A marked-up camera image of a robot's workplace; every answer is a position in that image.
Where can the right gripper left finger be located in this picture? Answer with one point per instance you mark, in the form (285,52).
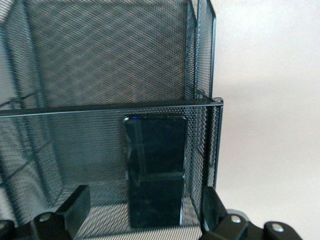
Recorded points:
(77,210)

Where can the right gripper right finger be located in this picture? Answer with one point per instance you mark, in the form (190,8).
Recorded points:
(212,212)

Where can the long black smartphone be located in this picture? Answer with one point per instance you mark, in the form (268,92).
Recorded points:
(155,175)

